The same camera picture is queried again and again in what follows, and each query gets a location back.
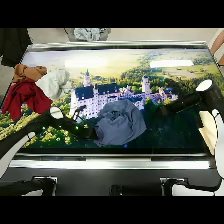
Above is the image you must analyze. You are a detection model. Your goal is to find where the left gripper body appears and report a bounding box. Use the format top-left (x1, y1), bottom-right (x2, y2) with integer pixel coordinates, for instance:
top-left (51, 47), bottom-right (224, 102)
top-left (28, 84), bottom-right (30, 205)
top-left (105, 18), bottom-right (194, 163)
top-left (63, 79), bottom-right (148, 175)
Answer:
top-left (75, 122), bottom-right (99, 140)

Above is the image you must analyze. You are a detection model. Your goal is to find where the grey-blue shirt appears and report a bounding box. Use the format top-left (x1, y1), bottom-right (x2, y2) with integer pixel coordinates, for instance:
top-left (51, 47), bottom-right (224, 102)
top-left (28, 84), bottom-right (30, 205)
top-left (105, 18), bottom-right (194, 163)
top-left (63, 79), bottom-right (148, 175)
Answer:
top-left (93, 98), bottom-right (148, 148)

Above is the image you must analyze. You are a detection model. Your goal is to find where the person's forearm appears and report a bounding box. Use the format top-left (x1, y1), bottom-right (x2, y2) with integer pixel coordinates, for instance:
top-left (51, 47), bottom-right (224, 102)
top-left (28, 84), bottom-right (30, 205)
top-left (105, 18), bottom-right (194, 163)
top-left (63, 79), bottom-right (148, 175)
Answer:
top-left (210, 29), bottom-right (224, 55)

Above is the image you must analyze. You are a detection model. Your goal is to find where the pale grey garment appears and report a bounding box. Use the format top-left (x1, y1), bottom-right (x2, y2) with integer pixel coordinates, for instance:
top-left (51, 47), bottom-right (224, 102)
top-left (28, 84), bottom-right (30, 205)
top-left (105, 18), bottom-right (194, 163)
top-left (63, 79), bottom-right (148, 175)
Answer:
top-left (35, 67), bottom-right (72, 101)

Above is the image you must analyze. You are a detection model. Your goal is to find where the red garment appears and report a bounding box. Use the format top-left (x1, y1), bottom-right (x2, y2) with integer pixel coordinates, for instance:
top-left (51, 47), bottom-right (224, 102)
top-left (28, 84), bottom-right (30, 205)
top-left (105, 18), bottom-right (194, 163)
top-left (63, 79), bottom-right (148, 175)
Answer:
top-left (1, 78), bottom-right (54, 122)

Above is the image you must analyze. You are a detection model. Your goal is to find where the brown garment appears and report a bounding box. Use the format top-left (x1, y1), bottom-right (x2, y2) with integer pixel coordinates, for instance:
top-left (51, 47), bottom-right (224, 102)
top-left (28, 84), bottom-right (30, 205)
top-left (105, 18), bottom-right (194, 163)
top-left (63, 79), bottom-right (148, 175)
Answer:
top-left (12, 63), bottom-right (49, 84)

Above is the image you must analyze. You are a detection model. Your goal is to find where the black garment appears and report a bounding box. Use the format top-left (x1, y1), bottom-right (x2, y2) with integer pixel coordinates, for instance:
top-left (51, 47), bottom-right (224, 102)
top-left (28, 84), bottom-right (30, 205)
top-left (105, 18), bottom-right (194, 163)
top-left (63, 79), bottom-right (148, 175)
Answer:
top-left (0, 28), bottom-right (34, 68)

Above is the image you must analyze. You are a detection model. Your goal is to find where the cream garment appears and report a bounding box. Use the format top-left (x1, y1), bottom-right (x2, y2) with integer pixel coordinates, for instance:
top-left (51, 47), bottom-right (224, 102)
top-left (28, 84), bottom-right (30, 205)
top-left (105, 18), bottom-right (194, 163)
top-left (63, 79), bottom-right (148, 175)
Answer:
top-left (199, 110), bottom-right (218, 156)

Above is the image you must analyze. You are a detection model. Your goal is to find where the silver frame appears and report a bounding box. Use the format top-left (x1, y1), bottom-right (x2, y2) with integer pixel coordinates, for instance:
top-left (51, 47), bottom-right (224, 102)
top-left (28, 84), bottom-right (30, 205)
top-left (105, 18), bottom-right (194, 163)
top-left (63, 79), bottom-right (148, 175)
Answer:
top-left (0, 40), bottom-right (224, 197)

